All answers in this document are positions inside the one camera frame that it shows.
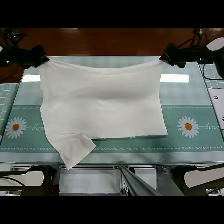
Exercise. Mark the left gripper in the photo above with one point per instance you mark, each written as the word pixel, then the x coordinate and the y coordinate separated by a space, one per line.
pixel 38 56

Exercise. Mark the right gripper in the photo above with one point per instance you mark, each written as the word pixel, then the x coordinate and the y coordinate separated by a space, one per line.
pixel 173 55

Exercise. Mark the white T-shirt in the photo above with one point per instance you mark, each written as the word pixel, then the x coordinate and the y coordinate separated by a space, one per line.
pixel 100 103

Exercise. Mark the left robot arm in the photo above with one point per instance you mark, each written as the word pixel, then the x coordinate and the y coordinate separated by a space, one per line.
pixel 13 56

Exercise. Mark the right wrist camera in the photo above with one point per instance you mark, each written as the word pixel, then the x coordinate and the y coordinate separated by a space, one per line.
pixel 197 36

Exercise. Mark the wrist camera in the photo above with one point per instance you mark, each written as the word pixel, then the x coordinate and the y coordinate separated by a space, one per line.
pixel 197 36
pixel 11 37

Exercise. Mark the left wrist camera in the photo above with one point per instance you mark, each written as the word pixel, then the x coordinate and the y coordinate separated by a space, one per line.
pixel 11 37

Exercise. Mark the silver frame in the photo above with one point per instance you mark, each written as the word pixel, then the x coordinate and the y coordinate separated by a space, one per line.
pixel 140 181

